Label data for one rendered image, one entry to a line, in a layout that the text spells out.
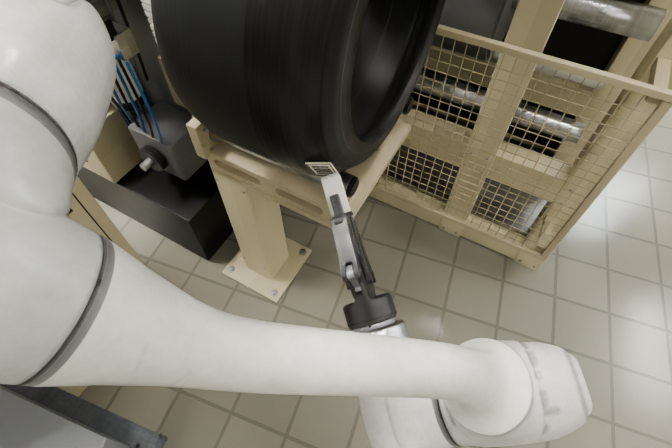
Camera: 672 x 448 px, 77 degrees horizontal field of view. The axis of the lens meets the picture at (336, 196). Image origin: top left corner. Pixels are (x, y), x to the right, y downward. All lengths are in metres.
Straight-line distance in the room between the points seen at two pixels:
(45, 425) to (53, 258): 0.68
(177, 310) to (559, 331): 1.64
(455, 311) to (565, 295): 0.45
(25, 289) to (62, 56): 0.16
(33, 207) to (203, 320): 0.14
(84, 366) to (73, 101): 0.17
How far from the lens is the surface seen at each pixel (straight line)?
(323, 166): 0.65
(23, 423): 0.97
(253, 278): 1.76
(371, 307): 0.61
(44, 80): 0.34
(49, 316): 0.28
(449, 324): 1.72
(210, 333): 0.36
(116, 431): 1.01
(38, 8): 0.38
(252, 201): 1.30
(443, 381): 0.45
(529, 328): 1.81
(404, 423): 0.61
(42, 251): 0.28
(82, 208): 1.32
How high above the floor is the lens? 1.56
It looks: 53 degrees down
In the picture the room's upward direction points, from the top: straight up
